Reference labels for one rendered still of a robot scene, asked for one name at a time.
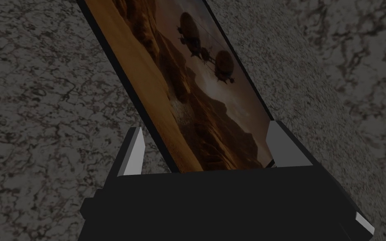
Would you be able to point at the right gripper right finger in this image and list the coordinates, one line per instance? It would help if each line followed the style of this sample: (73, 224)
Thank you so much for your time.
(285, 147)

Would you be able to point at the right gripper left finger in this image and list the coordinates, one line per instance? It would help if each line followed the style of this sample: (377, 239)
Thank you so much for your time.
(133, 154)

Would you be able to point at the brown airship cover book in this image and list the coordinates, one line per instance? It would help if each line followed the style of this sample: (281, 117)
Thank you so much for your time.
(193, 93)

